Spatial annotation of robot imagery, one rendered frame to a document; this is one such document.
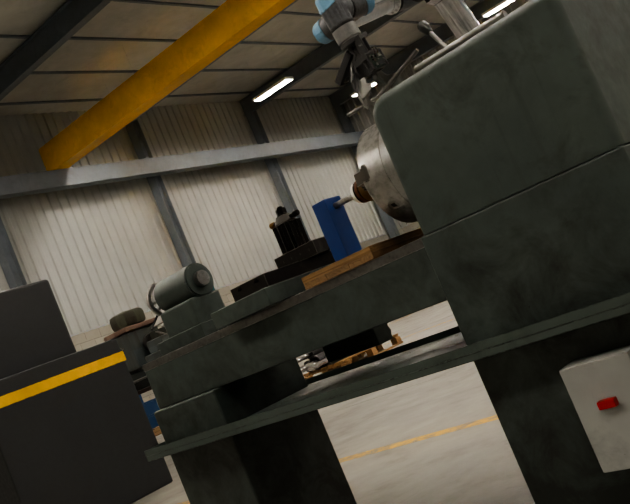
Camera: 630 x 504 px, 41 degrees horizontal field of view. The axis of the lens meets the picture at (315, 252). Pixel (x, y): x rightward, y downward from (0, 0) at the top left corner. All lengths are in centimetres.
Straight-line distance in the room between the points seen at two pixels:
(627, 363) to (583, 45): 72
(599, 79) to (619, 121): 10
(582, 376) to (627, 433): 16
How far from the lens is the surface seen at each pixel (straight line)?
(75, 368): 695
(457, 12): 291
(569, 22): 206
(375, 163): 242
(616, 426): 210
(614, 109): 205
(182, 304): 328
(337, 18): 253
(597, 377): 207
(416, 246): 237
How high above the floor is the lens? 78
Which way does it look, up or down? 4 degrees up
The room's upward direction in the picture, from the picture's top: 23 degrees counter-clockwise
